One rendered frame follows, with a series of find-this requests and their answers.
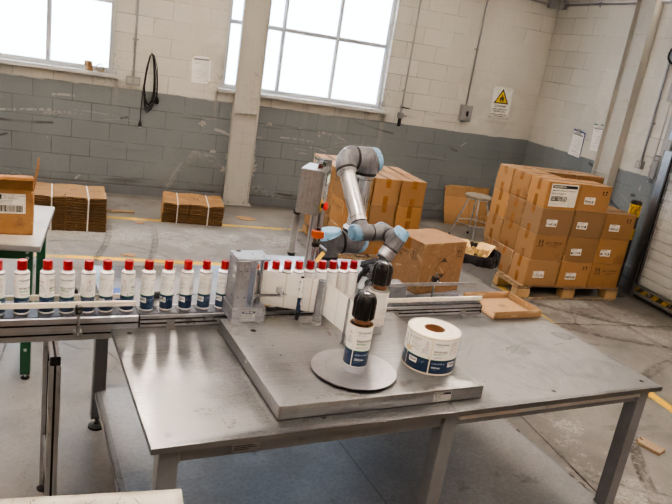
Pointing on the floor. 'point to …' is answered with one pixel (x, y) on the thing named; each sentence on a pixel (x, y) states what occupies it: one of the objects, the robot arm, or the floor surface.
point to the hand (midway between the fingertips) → (356, 292)
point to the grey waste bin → (480, 272)
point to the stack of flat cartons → (74, 206)
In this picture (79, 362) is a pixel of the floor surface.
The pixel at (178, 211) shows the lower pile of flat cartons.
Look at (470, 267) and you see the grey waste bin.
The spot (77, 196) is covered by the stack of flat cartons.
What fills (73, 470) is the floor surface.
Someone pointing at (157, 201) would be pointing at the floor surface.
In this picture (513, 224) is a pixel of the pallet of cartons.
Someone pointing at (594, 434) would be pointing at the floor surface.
